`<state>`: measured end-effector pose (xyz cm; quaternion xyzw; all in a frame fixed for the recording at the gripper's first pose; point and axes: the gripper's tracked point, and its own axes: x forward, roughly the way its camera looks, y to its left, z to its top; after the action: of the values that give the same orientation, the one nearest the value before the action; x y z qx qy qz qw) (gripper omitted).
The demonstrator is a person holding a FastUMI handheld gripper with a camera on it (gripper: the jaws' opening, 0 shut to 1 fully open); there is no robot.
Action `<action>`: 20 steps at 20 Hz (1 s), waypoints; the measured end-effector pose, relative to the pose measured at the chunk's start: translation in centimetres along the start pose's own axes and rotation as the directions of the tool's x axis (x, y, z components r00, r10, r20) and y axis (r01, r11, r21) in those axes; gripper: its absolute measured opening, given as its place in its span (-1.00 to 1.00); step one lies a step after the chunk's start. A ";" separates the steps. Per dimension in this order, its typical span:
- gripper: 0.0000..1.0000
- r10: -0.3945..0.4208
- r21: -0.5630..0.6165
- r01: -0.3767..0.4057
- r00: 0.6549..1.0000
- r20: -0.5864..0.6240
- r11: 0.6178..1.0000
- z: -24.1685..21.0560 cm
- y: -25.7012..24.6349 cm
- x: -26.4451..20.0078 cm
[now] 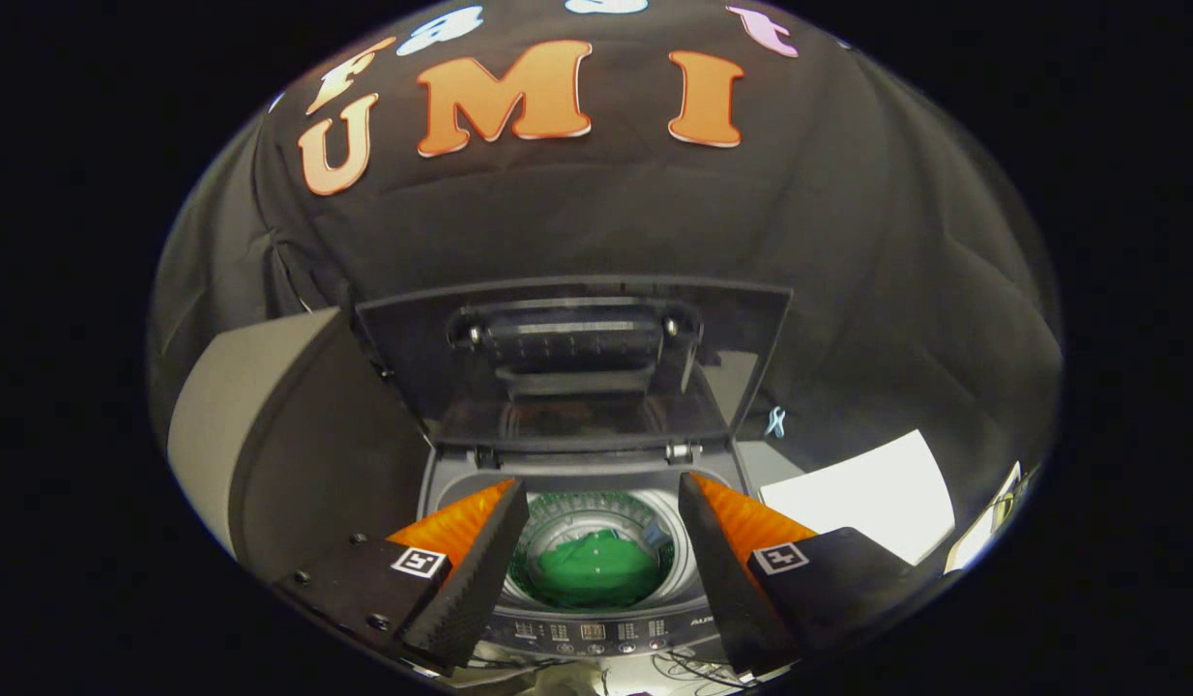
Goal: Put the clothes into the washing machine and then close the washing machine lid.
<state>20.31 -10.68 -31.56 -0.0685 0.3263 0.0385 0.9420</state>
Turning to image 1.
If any white box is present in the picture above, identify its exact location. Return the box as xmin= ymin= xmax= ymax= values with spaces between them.
xmin=759 ymin=429 xmax=957 ymax=566

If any grey cabinet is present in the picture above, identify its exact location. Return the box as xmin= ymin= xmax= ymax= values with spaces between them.
xmin=167 ymin=307 xmax=433 ymax=586

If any green shirt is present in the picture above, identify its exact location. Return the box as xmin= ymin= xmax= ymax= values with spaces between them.
xmin=534 ymin=530 xmax=663 ymax=610

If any dark washing machine lid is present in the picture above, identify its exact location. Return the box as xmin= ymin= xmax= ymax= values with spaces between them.
xmin=355 ymin=275 xmax=794 ymax=455

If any black backdrop cloth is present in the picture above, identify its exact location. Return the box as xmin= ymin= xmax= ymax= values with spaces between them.
xmin=150 ymin=0 xmax=1062 ymax=523

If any white shelf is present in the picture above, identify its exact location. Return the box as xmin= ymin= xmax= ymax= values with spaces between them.
xmin=945 ymin=462 xmax=1029 ymax=573

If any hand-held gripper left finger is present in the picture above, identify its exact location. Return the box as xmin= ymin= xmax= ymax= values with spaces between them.
xmin=276 ymin=478 xmax=530 ymax=676

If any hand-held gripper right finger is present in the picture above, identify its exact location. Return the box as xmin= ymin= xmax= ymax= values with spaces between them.
xmin=678 ymin=472 xmax=955 ymax=677

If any tangle of black cables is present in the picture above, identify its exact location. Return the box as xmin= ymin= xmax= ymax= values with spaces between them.
xmin=471 ymin=648 xmax=752 ymax=692

